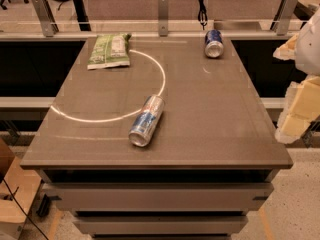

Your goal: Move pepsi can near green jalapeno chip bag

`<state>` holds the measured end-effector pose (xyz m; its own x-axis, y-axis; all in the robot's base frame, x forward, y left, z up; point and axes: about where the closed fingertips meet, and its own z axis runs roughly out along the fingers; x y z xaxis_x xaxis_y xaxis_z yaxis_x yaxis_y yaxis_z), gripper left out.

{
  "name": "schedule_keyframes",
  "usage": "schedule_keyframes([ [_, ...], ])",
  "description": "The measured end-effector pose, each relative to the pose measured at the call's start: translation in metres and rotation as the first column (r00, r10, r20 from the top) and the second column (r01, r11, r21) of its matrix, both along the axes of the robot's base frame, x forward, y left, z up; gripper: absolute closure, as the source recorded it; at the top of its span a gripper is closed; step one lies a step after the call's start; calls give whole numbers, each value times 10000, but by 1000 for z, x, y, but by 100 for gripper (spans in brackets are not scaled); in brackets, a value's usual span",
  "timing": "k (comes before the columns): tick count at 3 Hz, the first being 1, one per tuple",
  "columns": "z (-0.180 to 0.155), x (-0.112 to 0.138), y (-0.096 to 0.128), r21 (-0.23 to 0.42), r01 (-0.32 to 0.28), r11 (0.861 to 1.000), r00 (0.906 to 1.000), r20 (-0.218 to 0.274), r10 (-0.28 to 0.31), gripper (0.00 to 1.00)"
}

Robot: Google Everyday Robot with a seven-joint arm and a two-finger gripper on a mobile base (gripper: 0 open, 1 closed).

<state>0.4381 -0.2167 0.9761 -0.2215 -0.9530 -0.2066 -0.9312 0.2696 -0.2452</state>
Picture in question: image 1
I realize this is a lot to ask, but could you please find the black desk leg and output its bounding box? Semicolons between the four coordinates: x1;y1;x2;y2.
73;0;91;31

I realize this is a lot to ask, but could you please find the cardboard box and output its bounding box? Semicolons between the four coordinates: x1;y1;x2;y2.
0;137;42;240

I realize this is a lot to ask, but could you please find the blue pepsi can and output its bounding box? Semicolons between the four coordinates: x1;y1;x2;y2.
205;29;224;58

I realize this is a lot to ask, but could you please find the black hanging cable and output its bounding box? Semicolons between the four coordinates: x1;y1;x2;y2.
195;0;209;31

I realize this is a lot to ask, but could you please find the middle metal rail bracket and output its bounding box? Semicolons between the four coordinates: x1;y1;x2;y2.
158;0;169;36

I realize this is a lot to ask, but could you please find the right metal rail bracket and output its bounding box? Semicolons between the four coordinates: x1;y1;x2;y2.
275;0;298;35

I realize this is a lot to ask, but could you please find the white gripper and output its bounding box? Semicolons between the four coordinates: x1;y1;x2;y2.
273;8;320;144

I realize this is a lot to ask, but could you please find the grey lower drawer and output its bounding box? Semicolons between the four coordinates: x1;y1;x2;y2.
74;216;247;236

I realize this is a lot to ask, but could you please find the black floor cable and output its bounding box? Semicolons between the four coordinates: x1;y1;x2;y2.
0;178;50;240

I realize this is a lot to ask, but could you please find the silver blue red bull can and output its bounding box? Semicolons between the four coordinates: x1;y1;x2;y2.
129;95;165;147

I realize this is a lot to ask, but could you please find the metal rail bracket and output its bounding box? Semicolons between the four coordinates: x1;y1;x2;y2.
275;0;298;35
158;0;169;36
31;0;55;37

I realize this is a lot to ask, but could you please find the grey drawer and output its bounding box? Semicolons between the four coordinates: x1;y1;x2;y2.
43;183;273;212
74;216;247;236

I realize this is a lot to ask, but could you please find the left metal rail bracket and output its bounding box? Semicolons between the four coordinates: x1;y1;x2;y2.
31;0;55;37

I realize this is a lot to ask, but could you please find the green jalapeno chip bag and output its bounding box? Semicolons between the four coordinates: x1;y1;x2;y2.
87;33;131;70

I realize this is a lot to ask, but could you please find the grey upper drawer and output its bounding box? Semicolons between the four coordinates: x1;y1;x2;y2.
43;183;273;212

